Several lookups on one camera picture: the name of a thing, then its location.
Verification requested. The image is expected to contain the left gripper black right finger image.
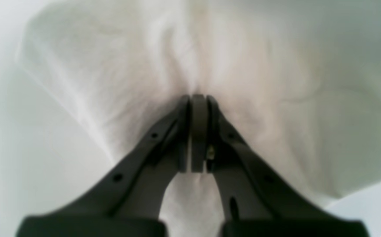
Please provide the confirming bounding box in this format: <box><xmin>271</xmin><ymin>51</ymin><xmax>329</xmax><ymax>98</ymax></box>
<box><xmin>190</xmin><ymin>94</ymin><xmax>368</xmax><ymax>237</ymax></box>

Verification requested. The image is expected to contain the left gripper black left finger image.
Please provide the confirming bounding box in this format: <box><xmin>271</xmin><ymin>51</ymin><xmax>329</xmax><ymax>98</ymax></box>
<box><xmin>16</xmin><ymin>95</ymin><xmax>190</xmax><ymax>237</ymax></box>

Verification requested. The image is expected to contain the white printed T-shirt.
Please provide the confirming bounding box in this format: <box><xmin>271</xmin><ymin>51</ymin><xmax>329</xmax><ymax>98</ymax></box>
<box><xmin>17</xmin><ymin>0</ymin><xmax>381</xmax><ymax>236</ymax></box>

